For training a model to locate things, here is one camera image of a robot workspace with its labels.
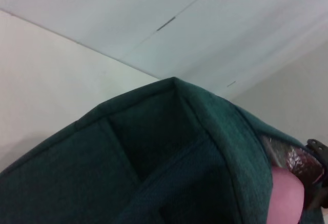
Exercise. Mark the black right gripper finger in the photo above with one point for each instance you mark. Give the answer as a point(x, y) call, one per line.
point(321, 172)

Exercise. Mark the yellow banana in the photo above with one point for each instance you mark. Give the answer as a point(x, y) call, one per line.
point(302, 165)

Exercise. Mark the pink toy peach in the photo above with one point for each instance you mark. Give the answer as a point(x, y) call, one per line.
point(287, 195)

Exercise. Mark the dark blue insulated lunch bag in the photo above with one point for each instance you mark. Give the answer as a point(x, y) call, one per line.
point(153, 157)

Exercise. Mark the white cabinet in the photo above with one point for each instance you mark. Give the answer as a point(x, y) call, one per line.
point(205, 42)

